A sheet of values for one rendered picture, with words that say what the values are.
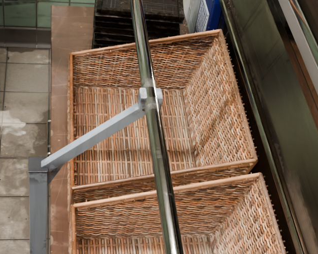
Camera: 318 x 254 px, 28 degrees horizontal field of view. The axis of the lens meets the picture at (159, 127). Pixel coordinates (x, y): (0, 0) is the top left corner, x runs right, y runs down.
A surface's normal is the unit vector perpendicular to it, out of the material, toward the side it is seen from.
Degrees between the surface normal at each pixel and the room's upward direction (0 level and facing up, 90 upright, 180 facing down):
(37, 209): 90
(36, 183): 90
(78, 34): 0
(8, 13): 90
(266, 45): 70
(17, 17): 90
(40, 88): 0
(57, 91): 0
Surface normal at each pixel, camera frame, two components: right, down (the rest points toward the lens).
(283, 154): -0.88, -0.25
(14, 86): 0.14, -0.69
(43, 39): 0.11, 0.72
